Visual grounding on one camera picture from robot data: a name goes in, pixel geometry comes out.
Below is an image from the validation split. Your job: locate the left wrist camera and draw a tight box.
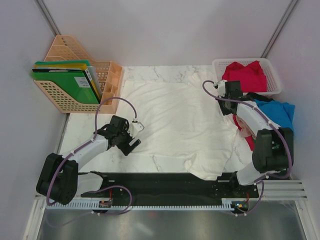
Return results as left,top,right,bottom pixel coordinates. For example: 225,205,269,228
128,121,145,136

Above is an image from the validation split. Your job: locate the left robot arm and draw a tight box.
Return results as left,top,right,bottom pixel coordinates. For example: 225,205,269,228
36,115,144,206

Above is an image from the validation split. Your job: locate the white slotted cable duct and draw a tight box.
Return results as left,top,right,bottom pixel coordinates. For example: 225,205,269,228
46,198,249,211

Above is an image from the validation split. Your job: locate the red t shirt on table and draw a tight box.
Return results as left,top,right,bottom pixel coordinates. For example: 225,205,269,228
232,114,256,151

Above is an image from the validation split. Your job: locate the green file folder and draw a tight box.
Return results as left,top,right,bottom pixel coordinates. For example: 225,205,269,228
31,59,101,104

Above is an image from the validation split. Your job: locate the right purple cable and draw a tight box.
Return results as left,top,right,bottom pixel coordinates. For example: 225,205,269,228
201,79,294,217

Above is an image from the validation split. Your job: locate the white plastic basket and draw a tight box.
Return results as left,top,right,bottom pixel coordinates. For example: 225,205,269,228
212,58,282,96

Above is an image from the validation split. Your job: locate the black t shirt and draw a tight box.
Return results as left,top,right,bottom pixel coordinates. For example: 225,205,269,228
245,92,274,102

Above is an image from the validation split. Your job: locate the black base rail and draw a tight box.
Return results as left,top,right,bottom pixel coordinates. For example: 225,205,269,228
81,172,259,206

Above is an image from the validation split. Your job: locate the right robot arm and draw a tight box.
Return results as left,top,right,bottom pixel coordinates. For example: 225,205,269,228
216,80,294,197

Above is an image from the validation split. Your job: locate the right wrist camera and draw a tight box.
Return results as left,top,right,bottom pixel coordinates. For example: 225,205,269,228
215,80,228,98

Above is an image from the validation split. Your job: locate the red t shirt in basket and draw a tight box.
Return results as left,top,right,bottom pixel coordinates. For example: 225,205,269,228
222,60,267,93

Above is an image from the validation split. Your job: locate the peach plastic file organizer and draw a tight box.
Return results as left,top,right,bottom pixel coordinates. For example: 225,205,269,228
31,35,123,114

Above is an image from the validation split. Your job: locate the blue t shirt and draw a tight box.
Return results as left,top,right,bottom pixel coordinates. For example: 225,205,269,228
255,99,295,132

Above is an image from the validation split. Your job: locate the beige pink t shirt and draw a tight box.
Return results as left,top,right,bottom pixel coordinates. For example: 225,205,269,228
236,117,255,138

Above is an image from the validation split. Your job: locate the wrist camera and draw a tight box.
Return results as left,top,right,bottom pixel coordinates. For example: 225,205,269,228
128,121,145,136
215,80,228,98

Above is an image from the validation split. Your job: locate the white t shirt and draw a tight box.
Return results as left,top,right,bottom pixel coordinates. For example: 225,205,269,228
116,80,252,180

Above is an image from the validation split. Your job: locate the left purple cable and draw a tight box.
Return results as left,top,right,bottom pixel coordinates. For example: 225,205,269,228
46,96,138,228

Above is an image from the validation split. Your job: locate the purple cable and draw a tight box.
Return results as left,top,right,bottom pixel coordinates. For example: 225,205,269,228
46,96,138,228
201,79,294,217

